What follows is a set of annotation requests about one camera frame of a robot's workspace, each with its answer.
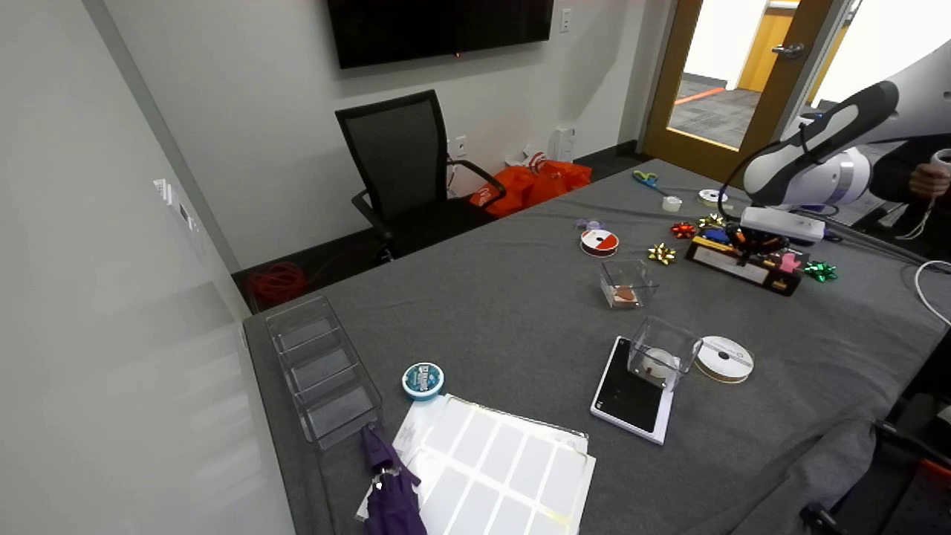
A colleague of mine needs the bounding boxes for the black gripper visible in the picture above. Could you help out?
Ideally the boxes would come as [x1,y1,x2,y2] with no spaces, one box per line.
[734,224,790,268]

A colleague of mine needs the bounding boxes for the black box tray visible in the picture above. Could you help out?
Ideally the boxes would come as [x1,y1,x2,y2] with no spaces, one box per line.
[691,230,808,297]

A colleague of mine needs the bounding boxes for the operator dark sleeved forearm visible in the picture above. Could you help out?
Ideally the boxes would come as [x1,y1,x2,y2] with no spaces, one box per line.
[872,138,951,236]

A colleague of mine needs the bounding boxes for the blue tape roll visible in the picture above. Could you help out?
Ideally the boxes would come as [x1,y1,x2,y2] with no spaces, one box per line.
[399,361,448,405]

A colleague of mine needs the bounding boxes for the clear plastic organizer tray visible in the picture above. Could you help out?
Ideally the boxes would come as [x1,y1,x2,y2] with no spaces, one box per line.
[260,301,387,454]

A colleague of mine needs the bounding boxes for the red floor object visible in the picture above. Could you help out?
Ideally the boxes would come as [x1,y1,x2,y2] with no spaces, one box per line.
[245,260,315,309]

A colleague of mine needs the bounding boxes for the operator hand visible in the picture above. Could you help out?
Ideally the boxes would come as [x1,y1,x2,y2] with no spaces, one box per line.
[906,157,951,203]

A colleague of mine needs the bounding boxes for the green gift bow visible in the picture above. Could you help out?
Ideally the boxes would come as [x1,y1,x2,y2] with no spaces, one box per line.
[804,260,841,285]

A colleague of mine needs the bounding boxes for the wooden glass door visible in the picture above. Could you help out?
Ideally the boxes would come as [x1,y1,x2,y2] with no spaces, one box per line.
[640,0,845,190]

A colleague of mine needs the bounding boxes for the blue green scissors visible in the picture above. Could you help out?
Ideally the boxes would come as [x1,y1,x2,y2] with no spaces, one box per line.
[630,166,671,196]

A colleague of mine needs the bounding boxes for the clear box with small items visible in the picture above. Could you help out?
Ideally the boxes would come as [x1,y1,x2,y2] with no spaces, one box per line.
[594,260,659,312]

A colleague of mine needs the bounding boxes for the red and white ribbon spool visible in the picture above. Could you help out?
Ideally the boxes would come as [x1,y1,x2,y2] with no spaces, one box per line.
[576,224,624,260]

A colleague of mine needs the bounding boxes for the orange plastic bag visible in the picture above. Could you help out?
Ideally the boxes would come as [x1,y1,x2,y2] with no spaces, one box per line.
[469,157,597,219]

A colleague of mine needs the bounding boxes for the grey tablecloth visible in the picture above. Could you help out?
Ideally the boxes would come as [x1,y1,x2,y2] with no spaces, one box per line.
[242,157,951,535]

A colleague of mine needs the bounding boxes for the black chair with red trim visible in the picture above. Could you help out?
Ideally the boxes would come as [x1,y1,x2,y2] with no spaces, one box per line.
[801,331,951,535]

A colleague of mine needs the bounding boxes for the white label sheets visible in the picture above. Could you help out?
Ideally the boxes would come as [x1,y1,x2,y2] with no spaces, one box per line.
[389,393,601,535]

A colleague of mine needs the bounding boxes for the black mesh office chair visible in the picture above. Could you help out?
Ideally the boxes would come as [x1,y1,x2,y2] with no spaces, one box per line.
[332,87,512,261]

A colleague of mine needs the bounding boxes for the purple cloth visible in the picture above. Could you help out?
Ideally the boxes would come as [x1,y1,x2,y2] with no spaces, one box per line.
[355,423,431,535]

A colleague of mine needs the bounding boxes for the white cable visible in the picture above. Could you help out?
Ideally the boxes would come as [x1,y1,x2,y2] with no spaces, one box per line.
[912,257,951,328]

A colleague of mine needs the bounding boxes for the black tablet white frame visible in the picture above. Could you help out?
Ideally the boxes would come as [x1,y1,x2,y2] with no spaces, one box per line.
[590,334,683,445]

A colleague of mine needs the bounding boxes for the black wall television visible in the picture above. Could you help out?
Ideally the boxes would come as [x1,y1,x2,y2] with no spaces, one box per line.
[325,0,557,71]

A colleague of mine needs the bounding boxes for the white wall fitting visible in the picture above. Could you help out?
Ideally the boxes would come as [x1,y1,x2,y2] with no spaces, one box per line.
[151,176,199,231]

